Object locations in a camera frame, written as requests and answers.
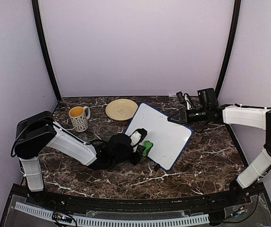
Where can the white cable duct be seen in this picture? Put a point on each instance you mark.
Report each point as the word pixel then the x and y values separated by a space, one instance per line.
pixel 109 219

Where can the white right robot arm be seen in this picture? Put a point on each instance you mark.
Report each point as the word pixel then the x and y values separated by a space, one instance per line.
pixel 252 126

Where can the black right corner post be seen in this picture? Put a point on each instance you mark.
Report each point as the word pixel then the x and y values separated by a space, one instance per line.
pixel 229 47

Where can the green black whiteboard eraser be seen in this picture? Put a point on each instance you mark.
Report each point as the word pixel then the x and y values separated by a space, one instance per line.
pixel 147 147

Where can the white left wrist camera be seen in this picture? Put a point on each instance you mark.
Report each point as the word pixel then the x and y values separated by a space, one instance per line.
pixel 137 136

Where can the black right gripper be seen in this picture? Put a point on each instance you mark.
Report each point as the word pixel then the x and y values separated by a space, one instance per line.
pixel 183 117

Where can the black front rail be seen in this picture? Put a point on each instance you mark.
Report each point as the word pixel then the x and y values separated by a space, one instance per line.
pixel 211 202

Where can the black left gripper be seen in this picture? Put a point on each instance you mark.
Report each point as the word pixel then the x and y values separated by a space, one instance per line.
pixel 134 160

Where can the cream ceramic plate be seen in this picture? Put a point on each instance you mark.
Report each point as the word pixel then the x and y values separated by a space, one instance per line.
pixel 121 109

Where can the black left corner post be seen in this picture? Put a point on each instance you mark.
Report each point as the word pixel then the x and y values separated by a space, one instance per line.
pixel 44 48

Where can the blue framed whiteboard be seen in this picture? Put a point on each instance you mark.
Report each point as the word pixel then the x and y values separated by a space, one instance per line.
pixel 169 139

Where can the patterned white mug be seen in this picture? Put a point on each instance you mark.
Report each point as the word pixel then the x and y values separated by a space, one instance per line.
pixel 79 117

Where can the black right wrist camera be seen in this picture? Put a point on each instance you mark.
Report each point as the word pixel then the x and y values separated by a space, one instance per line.
pixel 207 98

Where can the black corner post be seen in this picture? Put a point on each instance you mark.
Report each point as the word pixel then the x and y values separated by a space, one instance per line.
pixel 229 47
pixel 44 48

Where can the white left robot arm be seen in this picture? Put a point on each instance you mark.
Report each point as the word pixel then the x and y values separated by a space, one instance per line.
pixel 41 131

